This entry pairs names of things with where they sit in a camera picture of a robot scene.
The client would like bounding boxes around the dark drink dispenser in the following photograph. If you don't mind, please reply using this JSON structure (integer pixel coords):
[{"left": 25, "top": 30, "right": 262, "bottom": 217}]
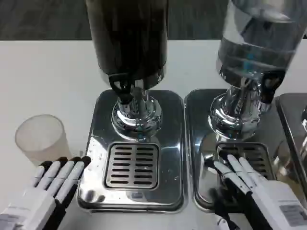
[{"left": 85, "top": 0, "right": 170, "bottom": 138}]

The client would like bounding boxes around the steel dispenser base tray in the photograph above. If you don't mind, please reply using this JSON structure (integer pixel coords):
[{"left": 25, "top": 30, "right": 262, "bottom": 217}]
[
  {"left": 275, "top": 93, "right": 307, "bottom": 185},
  {"left": 76, "top": 90, "right": 185, "bottom": 213},
  {"left": 184, "top": 89, "right": 300, "bottom": 214}
]

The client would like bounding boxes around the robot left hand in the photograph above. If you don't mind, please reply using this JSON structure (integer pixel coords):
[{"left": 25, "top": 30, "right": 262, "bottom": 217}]
[{"left": 0, "top": 155, "right": 91, "bottom": 230}]

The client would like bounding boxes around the clear drink dispenser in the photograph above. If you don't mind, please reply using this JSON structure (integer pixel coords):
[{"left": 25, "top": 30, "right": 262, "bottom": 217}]
[{"left": 207, "top": 0, "right": 307, "bottom": 142}]

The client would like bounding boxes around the black tap handle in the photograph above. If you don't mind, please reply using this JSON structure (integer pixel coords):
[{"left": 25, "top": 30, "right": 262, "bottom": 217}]
[
  {"left": 108, "top": 73, "right": 134, "bottom": 101},
  {"left": 260, "top": 71, "right": 280, "bottom": 104}
]

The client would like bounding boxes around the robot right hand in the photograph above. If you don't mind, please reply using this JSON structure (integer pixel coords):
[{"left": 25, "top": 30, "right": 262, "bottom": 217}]
[{"left": 211, "top": 154, "right": 307, "bottom": 230}]

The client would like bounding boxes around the clear ribbed glass cup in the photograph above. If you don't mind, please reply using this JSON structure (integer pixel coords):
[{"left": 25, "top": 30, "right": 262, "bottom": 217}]
[{"left": 14, "top": 114, "right": 72, "bottom": 166}]

